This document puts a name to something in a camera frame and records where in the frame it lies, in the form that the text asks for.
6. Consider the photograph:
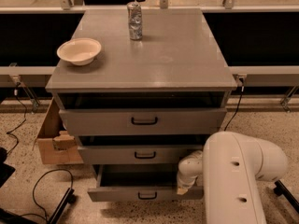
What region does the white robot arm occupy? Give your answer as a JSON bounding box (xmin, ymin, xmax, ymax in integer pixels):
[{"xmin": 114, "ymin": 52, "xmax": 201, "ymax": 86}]
[{"xmin": 177, "ymin": 132, "xmax": 288, "ymax": 224}]

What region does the grey middle drawer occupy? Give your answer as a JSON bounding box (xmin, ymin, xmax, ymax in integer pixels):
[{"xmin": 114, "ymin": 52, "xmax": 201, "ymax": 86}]
[{"xmin": 78, "ymin": 145, "xmax": 203, "ymax": 164}]

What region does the black left floor cable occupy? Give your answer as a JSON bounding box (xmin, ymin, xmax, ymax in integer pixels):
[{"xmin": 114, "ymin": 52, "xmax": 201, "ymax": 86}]
[{"xmin": 5, "ymin": 81, "xmax": 28, "ymax": 157}]

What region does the grey drawer cabinet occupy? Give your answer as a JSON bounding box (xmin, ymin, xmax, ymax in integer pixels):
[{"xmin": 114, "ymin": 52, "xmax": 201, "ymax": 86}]
[{"xmin": 45, "ymin": 8, "xmax": 238, "ymax": 173}]

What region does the cardboard box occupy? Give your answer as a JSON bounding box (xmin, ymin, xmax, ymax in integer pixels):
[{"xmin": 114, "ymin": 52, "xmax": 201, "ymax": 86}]
[{"xmin": 36, "ymin": 99, "xmax": 82, "ymax": 164}]

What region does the black stand leg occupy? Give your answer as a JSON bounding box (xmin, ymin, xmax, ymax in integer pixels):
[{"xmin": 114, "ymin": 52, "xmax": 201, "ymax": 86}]
[
  {"xmin": 274, "ymin": 180, "xmax": 299, "ymax": 214},
  {"xmin": 47, "ymin": 188, "xmax": 77, "ymax": 224}
]

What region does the black left stand leg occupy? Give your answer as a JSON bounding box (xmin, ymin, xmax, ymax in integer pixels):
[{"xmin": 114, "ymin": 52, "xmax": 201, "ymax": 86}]
[{"xmin": 47, "ymin": 188, "xmax": 77, "ymax": 224}]

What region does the white bowl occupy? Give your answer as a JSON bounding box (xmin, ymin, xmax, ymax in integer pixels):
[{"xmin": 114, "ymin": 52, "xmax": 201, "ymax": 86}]
[{"xmin": 57, "ymin": 38, "xmax": 102, "ymax": 66}]

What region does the black looped floor cable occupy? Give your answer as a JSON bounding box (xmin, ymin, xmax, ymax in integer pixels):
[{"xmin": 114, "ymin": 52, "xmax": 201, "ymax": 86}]
[{"xmin": 18, "ymin": 168, "xmax": 75, "ymax": 222}]

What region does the black right stand leg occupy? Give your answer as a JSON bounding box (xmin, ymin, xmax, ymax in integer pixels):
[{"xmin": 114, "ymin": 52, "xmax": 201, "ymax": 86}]
[{"xmin": 274, "ymin": 180, "xmax": 299, "ymax": 214}]

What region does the grey drawer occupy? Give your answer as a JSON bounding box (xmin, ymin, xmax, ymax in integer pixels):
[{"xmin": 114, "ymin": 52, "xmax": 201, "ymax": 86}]
[
  {"xmin": 78, "ymin": 145, "xmax": 203, "ymax": 164},
  {"xmin": 88, "ymin": 164, "xmax": 204, "ymax": 202},
  {"xmin": 59, "ymin": 108, "xmax": 226, "ymax": 136}
]

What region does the black object left edge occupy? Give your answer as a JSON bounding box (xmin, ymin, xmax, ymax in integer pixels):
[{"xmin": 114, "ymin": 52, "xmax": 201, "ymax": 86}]
[{"xmin": 0, "ymin": 147, "xmax": 15, "ymax": 188}]

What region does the grey bottom drawer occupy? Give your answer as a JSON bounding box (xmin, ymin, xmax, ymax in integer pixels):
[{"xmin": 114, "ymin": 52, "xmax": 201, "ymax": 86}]
[{"xmin": 88, "ymin": 164, "xmax": 204, "ymax": 202}]

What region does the grey top drawer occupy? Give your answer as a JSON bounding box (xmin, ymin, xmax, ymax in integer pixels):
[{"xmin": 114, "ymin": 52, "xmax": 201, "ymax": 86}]
[{"xmin": 59, "ymin": 108, "xmax": 226, "ymax": 136}]

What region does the black right floor cable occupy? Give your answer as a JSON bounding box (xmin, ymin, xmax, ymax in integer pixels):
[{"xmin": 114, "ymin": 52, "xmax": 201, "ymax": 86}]
[{"xmin": 223, "ymin": 77, "xmax": 245, "ymax": 133}]

